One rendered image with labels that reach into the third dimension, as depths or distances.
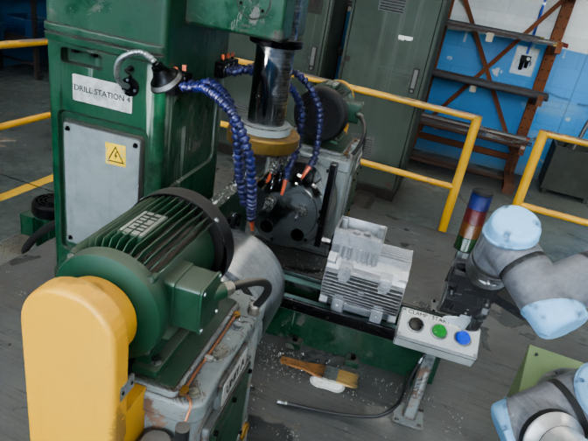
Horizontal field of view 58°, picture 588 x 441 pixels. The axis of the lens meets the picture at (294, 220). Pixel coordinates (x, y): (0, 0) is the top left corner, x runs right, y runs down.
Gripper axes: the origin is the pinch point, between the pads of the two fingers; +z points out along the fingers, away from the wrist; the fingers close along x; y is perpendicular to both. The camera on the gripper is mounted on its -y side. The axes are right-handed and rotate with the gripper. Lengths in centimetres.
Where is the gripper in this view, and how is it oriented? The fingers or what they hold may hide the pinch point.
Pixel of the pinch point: (467, 325)
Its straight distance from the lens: 114.4
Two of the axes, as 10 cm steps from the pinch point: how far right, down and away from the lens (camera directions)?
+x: -3.1, 7.7, -5.5
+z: 0.0, 5.8, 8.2
